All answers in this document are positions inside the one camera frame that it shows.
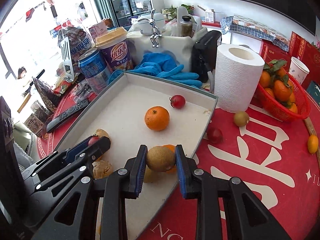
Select yellow orange lemon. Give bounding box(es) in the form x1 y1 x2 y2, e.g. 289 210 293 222
308 134 319 154

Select red plastic fruit basket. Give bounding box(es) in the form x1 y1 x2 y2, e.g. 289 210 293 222
256 70 311 122

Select black remote control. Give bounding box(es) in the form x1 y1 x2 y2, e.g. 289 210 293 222
46 99 89 133

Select red patterned table mat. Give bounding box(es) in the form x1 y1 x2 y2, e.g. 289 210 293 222
36 84 320 240

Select blue rubber gloves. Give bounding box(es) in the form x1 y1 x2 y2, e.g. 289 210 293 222
107 52 203 88

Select black box device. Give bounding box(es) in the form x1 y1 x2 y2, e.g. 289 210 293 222
191 30 222 83

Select red gift box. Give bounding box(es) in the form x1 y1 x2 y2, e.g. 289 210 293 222
259 32 319 89

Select orange mandarin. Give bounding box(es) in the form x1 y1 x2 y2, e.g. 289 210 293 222
144 106 170 131
163 144 176 173

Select white paper towel roll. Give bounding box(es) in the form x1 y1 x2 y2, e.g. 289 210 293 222
213 44 265 113

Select wooden back scratcher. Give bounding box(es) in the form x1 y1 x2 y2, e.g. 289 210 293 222
304 117 320 167

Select mandarins with leaves pile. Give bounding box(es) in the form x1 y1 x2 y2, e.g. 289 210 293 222
259 59 298 114

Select floral paper cup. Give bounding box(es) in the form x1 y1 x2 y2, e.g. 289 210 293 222
289 57 310 85

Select small red cherry tomato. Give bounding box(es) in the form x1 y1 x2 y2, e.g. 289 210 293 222
88 135 100 146

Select silver rabbit figurine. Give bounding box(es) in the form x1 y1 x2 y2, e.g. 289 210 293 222
138 9 162 48

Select white grey tray box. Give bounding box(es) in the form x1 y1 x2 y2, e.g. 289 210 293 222
53 70 219 240

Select purple milk tea cup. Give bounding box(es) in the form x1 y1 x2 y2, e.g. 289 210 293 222
95 27 133 72

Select dried husk fruit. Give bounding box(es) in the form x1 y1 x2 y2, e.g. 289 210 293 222
93 160 113 179
93 129 110 138

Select white slotted spatula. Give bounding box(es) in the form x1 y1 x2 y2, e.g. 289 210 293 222
60 36 75 82

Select blue drink can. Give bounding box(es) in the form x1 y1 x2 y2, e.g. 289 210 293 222
78 48 111 95

